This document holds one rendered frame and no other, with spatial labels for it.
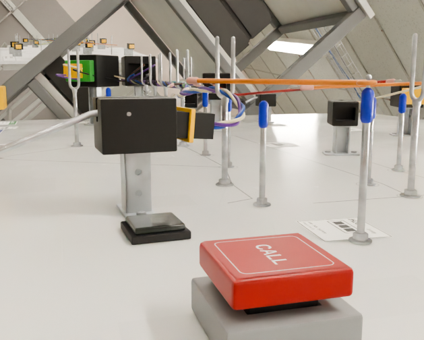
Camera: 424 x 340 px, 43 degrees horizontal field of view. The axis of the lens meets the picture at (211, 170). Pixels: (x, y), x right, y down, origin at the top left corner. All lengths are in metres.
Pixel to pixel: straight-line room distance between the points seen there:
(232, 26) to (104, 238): 1.21
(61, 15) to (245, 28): 6.51
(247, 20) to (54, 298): 1.32
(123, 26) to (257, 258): 7.89
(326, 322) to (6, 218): 0.28
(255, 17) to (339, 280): 1.37
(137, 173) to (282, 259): 0.23
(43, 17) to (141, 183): 7.55
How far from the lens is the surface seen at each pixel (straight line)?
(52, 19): 7.95
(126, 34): 8.09
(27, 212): 0.45
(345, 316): 0.22
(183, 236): 0.35
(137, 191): 0.43
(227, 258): 0.22
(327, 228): 0.39
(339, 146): 0.75
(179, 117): 0.41
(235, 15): 1.54
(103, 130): 0.39
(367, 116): 0.35
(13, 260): 0.34
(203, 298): 0.23
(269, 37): 2.07
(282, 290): 0.21
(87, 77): 1.09
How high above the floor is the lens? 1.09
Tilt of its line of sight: 5 degrees up
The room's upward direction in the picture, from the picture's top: 48 degrees clockwise
